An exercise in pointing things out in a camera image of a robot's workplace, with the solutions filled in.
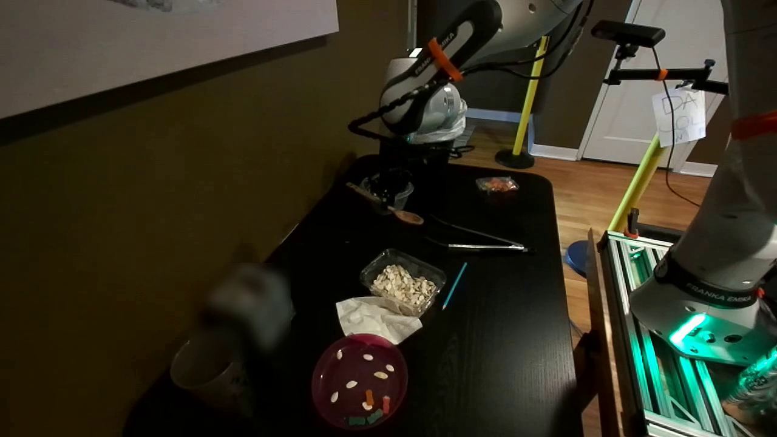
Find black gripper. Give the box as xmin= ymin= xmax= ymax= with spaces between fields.
xmin=373 ymin=140 xmax=457 ymax=193

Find wooden spoon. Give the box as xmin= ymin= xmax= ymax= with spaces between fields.
xmin=345 ymin=180 xmax=428 ymax=228

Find clear rectangular container with popcorn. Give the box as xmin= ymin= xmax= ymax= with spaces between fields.
xmin=356 ymin=248 xmax=449 ymax=319

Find small snack packet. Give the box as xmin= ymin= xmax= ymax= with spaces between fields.
xmin=474 ymin=173 xmax=521 ymax=197

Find long metal tongs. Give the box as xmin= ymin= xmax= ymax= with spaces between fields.
xmin=428 ymin=211 xmax=535 ymax=258

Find yellow pole on black base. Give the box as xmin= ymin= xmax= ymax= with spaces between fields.
xmin=492 ymin=34 xmax=554 ymax=173

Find thin blue straw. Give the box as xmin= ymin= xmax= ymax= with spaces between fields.
xmin=440 ymin=258 xmax=470 ymax=312

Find white paper napkin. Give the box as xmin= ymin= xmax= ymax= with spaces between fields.
xmin=333 ymin=290 xmax=428 ymax=349

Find blue round disc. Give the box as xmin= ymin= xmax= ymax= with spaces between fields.
xmin=561 ymin=238 xmax=599 ymax=278

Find patterned tissue box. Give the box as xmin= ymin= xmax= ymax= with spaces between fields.
xmin=202 ymin=261 xmax=299 ymax=355

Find red bowl with candies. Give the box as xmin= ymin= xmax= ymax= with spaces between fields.
xmin=308 ymin=330 xmax=413 ymax=432

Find yellow-green slanted bar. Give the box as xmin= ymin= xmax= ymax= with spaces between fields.
xmin=605 ymin=131 xmax=668 ymax=238

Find wooden base board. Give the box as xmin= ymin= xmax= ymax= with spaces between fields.
xmin=584 ymin=228 xmax=631 ymax=437

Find grey paper cup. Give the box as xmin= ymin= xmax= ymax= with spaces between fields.
xmin=167 ymin=324 xmax=251 ymax=417

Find black camera on stand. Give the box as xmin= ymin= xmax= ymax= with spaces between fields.
xmin=588 ymin=16 xmax=731 ymax=97

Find aluminium profile base frame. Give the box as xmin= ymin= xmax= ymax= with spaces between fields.
xmin=598 ymin=228 xmax=777 ymax=437

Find white wall board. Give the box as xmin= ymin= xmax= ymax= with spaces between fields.
xmin=0 ymin=0 xmax=342 ymax=123

